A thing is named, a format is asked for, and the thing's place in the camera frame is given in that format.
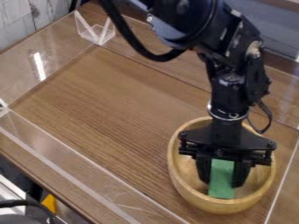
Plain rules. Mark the yellow warning sticker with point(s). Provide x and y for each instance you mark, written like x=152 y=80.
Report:
x=49 y=203

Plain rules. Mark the clear acrylic enclosure wall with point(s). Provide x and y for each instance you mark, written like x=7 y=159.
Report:
x=88 y=117

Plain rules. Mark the green rectangular block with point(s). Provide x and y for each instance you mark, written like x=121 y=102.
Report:
x=220 y=177

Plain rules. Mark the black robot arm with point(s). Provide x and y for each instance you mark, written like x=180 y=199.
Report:
x=210 y=28

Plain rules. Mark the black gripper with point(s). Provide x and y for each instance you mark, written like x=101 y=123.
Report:
x=227 y=141

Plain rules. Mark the brown wooden bowl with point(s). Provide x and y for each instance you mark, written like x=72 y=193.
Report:
x=194 y=190

